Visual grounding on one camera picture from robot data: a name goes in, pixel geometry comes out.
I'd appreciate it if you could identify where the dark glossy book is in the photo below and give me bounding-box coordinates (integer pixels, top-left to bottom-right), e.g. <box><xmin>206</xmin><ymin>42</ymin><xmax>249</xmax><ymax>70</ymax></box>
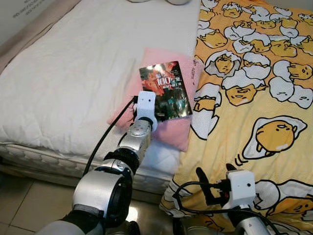
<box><xmin>139</xmin><ymin>60</ymin><xmax>193</xmax><ymax>121</ymax></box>

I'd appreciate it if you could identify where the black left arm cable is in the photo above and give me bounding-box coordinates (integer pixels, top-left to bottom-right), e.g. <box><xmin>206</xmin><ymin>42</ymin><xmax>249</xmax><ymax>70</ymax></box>
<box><xmin>83</xmin><ymin>96</ymin><xmax>138</xmax><ymax>176</ymax></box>

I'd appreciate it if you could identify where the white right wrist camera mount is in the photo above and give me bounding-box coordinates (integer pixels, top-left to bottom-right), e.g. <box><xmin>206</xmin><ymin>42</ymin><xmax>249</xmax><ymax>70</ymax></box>
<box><xmin>226</xmin><ymin>170</ymin><xmax>256</xmax><ymax>211</ymax></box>

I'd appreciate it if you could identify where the white quilted mattress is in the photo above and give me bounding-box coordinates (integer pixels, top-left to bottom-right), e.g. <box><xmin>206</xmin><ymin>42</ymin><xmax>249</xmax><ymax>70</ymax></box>
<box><xmin>0</xmin><ymin>0</ymin><xmax>206</xmax><ymax>194</ymax></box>

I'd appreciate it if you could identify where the pink pillow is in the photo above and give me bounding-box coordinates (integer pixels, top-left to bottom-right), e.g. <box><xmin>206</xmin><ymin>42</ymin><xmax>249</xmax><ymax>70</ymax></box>
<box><xmin>108</xmin><ymin>47</ymin><xmax>204</xmax><ymax>152</ymax></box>

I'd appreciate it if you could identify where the dark left robot foot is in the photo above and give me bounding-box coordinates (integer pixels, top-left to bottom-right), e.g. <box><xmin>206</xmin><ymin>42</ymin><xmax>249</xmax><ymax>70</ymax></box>
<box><xmin>123</xmin><ymin>221</ymin><xmax>140</xmax><ymax>235</ymax></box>

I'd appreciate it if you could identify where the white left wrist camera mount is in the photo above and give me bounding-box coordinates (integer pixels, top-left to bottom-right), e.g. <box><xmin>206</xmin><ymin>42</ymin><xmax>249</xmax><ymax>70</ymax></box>
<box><xmin>135</xmin><ymin>91</ymin><xmax>157</xmax><ymax>132</ymax></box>

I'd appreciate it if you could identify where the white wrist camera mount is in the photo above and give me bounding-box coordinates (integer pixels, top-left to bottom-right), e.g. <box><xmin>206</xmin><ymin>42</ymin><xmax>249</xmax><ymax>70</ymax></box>
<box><xmin>135</xmin><ymin>91</ymin><xmax>157</xmax><ymax>132</ymax></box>
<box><xmin>226</xmin><ymin>170</ymin><xmax>256</xmax><ymax>211</ymax></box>

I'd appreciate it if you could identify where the yellow egg print blanket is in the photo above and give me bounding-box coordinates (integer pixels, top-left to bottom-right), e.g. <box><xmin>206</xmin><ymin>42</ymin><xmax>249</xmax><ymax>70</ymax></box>
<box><xmin>161</xmin><ymin>0</ymin><xmax>313</xmax><ymax>234</ymax></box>

